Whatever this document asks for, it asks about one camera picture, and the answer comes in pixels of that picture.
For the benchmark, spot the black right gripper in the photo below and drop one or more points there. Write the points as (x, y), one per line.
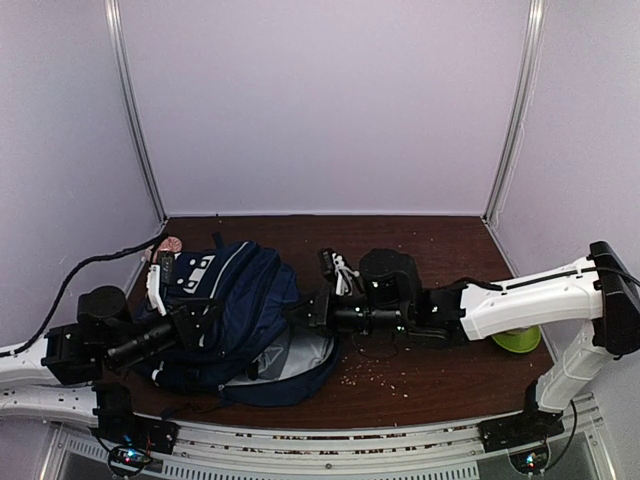
(322, 313)

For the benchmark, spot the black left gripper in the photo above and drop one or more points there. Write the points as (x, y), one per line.
(187, 328)

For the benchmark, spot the navy blue student backpack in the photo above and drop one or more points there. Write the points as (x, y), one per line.
(251, 355)

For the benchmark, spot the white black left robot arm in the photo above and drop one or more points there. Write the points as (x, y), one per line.
(59, 373)

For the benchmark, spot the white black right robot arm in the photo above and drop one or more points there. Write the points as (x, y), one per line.
(386, 290)

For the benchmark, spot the red white patterned bowl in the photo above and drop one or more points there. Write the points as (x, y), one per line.
(169, 244)

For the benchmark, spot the lime green plate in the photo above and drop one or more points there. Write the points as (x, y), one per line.
(519, 341)

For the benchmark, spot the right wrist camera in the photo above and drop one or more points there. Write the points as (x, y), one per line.
(336, 270)

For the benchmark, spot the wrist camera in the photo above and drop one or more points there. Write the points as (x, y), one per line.
(158, 279)
(336, 270)

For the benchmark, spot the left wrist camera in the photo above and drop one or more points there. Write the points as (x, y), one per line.
(158, 279)

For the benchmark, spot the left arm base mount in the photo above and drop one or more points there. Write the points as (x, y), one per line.
(135, 437)

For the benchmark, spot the aluminium front rail frame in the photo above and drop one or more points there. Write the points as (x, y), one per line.
(445, 450)

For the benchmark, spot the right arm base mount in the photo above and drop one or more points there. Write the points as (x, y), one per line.
(527, 434)

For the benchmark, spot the left aluminium corner post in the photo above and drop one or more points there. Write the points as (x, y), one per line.
(117, 38)

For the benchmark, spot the aluminium corner post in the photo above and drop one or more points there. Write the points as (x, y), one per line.
(117, 38)
(515, 127)

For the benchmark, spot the right aluminium corner post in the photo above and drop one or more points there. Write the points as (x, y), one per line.
(515, 127)

